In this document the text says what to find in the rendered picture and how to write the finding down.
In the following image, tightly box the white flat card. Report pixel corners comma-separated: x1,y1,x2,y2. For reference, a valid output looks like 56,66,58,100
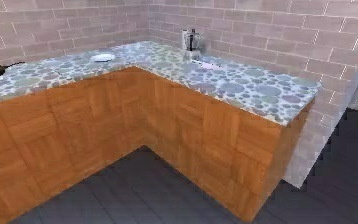
197,61,225,71

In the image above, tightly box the silver coffee machine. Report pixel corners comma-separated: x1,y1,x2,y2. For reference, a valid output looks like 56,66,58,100
181,28,205,62

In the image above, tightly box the wooden kitchen counter pebble top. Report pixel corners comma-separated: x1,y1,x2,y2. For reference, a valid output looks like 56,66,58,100
0,40,323,224

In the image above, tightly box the white plate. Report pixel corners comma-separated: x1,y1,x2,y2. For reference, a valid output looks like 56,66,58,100
89,52,116,64

